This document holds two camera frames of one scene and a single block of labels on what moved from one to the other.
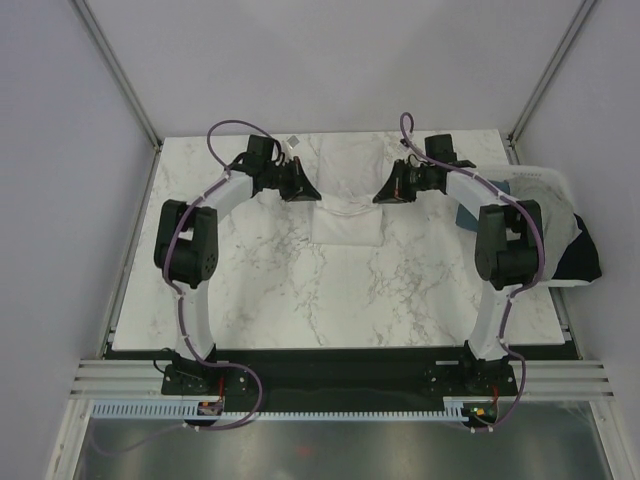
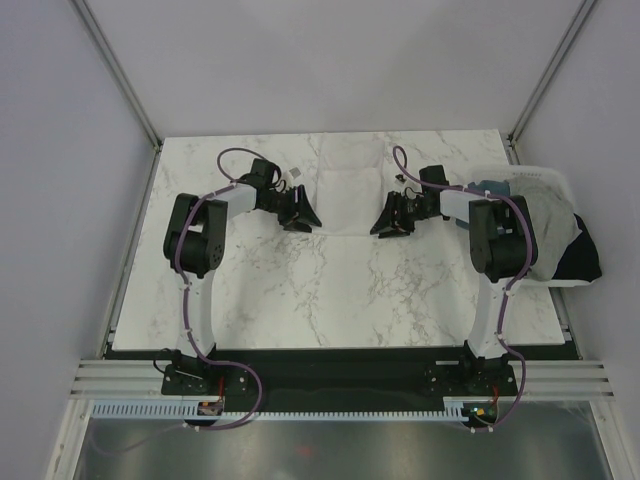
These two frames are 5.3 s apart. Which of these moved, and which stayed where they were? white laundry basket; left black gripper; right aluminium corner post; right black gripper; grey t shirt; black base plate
Moved: left black gripper; right black gripper
Stayed: black base plate; white laundry basket; grey t shirt; right aluminium corner post
